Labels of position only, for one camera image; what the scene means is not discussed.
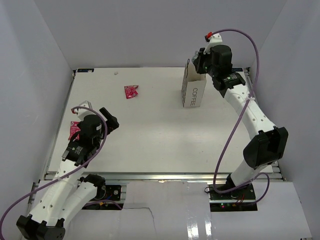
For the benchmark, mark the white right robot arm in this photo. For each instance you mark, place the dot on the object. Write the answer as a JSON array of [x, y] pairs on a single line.
[[267, 141]]

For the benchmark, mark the grey white coffee paper bag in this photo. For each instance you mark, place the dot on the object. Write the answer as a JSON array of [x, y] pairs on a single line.
[[193, 86]]

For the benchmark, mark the blue label right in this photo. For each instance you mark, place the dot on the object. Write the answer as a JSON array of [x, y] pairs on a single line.
[[237, 69]]

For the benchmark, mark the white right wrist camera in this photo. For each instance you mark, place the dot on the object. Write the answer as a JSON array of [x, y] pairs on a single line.
[[212, 40]]

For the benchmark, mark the blue label left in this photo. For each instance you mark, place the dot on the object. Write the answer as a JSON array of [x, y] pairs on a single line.
[[85, 70]]

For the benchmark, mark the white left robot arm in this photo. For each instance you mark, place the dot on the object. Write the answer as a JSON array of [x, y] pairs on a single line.
[[69, 191]]

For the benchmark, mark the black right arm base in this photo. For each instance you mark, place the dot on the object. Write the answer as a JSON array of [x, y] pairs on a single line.
[[239, 200]]

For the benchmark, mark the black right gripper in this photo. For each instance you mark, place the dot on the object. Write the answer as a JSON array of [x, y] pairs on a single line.
[[199, 62]]

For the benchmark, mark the red snack packet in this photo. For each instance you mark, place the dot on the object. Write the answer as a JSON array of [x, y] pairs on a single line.
[[131, 91], [73, 128]]

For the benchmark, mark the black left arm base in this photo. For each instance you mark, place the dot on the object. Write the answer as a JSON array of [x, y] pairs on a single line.
[[108, 192]]

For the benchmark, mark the silver foil snack bag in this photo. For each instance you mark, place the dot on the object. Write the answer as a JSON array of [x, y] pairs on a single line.
[[195, 57]]

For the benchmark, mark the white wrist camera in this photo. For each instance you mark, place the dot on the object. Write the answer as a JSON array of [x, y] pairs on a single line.
[[212, 40], [81, 112]]

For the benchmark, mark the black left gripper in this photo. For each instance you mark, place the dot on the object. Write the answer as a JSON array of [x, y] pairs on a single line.
[[111, 122]]

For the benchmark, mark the aluminium table edge rail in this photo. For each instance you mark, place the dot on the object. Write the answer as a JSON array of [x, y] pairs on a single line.
[[165, 176]]

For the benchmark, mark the blue label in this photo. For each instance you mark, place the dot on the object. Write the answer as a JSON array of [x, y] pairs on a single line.
[[85, 70], [237, 69]]

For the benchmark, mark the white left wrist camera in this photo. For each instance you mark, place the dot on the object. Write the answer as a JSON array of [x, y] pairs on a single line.
[[81, 112]]

